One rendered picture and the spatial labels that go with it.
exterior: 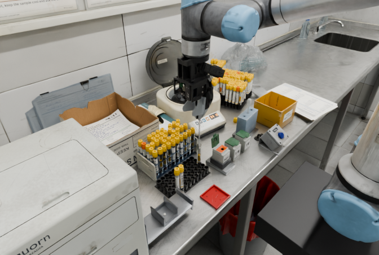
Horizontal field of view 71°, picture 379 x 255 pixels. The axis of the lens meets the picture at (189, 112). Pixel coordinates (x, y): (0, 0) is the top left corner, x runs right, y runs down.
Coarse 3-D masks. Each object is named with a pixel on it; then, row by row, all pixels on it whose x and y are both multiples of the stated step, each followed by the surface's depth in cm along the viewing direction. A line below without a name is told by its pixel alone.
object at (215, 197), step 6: (216, 186) 86; (204, 192) 84; (210, 192) 85; (216, 192) 85; (222, 192) 85; (204, 198) 82; (210, 198) 83; (216, 198) 83; (222, 198) 83; (228, 198) 82; (210, 204) 80; (216, 204) 81; (222, 204) 81
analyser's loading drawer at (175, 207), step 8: (168, 200) 73; (176, 200) 77; (184, 200) 77; (192, 200) 75; (152, 208) 71; (160, 208) 75; (168, 208) 75; (176, 208) 72; (184, 208) 75; (192, 208) 77; (152, 216) 73; (160, 216) 69; (168, 216) 73; (176, 216) 72; (152, 224) 71; (160, 224) 71; (168, 224) 71; (152, 232) 69; (160, 232) 69; (152, 240) 67
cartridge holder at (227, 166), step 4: (208, 160) 95; (212, 160) 93; (216, 160) 92; (228, 160) 93; (208, 164) 95; (212, 164) 94; (216, 164) 93; (220, 164) 91; (224, 164) 91; (228, 164) 94; (232, 164) 94; (216, 168) 93; (220, 168) 92; (224, 168) 92; (228, 168) 92; (232, 168) 93; (224, 172) 91; (228, 172) 92
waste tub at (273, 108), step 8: (264, 96) 119; (272, 96) 123; (280, 96) 120; (256, 104) 115; (264, 104) 112; (272, 104) 124; (280, 104) 121; (288, 104) 118; (296, 104) 115; (264, 112) 113; (272, 112) 110; (280, 112) 107; (288, 112) 112; (264, 120) 115; (272, 120) 112; (280, 120) 110; (288, 120) 116
